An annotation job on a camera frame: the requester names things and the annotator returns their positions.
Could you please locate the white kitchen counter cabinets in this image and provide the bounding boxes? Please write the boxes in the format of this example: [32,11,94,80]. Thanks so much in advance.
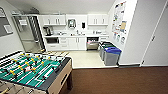
[43,33,110,52]

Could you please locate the steel dishwasher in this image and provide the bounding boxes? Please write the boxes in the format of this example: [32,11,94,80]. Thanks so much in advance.
[86,36,100,51]

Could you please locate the chrome faucet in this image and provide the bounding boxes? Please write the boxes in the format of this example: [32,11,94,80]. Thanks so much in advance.
[75,29,81,36]

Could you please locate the grey bin blue lid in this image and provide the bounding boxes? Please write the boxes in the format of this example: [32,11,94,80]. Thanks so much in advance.
[103,46,122,67]
[98,40,114,61]

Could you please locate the white upper cabinet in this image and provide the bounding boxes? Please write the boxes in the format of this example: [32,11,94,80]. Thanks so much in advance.
[87,13,109,27]
[38,14,67,27]

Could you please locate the microwave oven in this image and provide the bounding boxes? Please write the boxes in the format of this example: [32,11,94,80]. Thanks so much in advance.
[44,36,60,45]

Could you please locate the black coffee machine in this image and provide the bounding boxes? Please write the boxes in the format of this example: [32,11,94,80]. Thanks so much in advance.
[43,26,54,37]

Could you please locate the steel fridge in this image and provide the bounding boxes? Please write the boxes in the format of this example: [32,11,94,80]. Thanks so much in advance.
[12,13,46,53]

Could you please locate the foosball table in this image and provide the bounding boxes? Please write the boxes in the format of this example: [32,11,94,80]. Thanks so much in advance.
[0,49,74,94]

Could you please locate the white door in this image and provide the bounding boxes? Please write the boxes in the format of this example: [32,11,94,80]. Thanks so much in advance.
[141,0,168,67]

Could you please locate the wall papers strip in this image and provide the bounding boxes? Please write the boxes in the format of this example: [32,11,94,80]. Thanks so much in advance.
[111,1,129,44]

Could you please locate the wall notice board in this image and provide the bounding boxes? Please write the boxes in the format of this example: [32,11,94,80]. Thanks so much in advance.
[0,6,14,38]

